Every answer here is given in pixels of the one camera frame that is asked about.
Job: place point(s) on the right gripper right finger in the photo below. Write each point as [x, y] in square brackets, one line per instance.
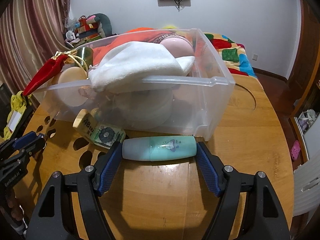
[263, 216]

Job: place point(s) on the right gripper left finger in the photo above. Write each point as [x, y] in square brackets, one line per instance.
[68, 199]

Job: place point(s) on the green floral tin box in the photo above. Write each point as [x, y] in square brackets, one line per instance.
[105, 135]

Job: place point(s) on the wooden tag block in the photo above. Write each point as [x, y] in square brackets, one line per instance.
[85, 124]

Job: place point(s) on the teal lotion bottle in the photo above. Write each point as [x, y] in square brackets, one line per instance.
[163, 148]

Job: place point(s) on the red velvet gift pouch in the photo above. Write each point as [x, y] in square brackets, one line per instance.
[50, 69]

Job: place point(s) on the white drawstring cloth bag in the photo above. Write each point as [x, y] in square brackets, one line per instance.
[121, 69]

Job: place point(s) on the pink round fan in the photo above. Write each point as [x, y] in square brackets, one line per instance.
[178, 46]

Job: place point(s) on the left hand holding gripper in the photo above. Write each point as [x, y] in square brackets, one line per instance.
[15, 209]

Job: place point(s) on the yellow cloth on chair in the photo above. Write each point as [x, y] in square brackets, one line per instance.
[19, 104]

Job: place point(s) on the pink slipper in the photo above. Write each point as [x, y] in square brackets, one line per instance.
[295, 150]

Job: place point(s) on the clear plastic storage bin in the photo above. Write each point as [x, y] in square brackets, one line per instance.
[186, 105]

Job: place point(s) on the pink striped curtain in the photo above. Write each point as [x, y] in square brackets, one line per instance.
[31, 33]

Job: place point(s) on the colourful patchwork blanket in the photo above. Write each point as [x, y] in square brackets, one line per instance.
[233, 54]

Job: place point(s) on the grey plush toy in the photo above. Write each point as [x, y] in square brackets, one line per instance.
[104, 25]

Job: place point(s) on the yellow curved pillow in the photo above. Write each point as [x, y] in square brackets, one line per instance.
[170, 27]

